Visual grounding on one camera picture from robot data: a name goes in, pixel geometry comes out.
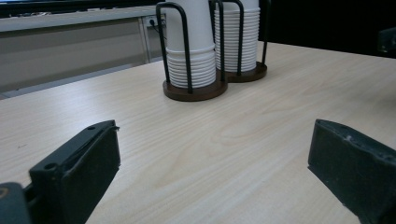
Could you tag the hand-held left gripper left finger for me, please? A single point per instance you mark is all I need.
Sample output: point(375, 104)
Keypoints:
point(77, 174)

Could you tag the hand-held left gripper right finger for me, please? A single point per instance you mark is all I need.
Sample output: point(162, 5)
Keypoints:
point(351, 168)

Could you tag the grey ledge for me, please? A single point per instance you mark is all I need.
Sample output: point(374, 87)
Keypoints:
point(62, 20)

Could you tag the stack of white paper cups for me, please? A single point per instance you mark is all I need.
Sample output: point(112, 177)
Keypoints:
point(250, 37)
point(202, 34)

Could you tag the white wall socket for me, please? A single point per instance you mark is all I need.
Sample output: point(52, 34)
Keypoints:
point(151, 21)

